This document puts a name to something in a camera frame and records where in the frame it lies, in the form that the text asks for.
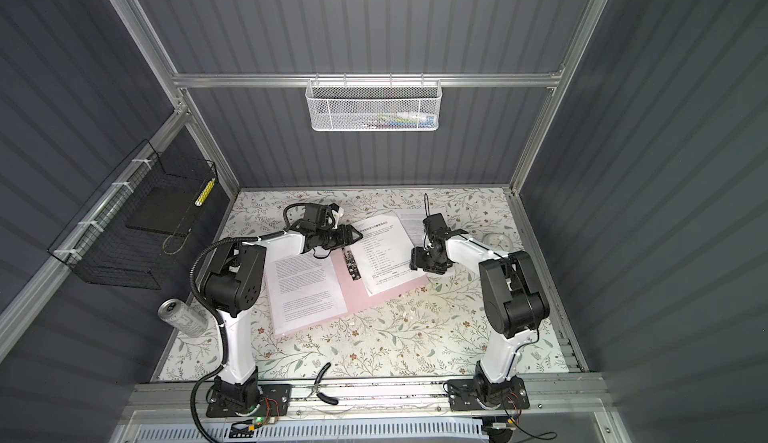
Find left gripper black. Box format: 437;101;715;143
316;224;363;249

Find pink file folder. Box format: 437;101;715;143
269;244;431;339

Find printed white paper sheet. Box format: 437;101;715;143
265;254;348;336

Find white paper sheet underneath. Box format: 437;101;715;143
351;213;426;297

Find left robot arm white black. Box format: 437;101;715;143
189;202;363;415

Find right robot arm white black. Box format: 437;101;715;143
410;213;550;411

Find metal folder clip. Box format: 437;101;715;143
343;248;361;281

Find white round tape dispenser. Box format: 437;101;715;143
483;233;513;251

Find pens in white basket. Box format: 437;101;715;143
350;111;438;130

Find yellow marker in basket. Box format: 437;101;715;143
194;177;217;207

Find black pad in basket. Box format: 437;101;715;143
126;188;202;236

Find silver drink can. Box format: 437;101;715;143
157;298;208;337

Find white wire mesh basket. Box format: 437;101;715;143
305;80;443;132

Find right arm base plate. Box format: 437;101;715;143
443;376;530;411

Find black handled pliers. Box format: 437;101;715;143
311;361;341;407

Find white ventilated cable duct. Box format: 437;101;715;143
135;417;490;443

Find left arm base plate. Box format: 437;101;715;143
205;382;292;418

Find black wire mesh basket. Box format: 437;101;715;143
48;146;226;290

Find black corrugated cable hose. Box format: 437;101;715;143
189;202;313;443

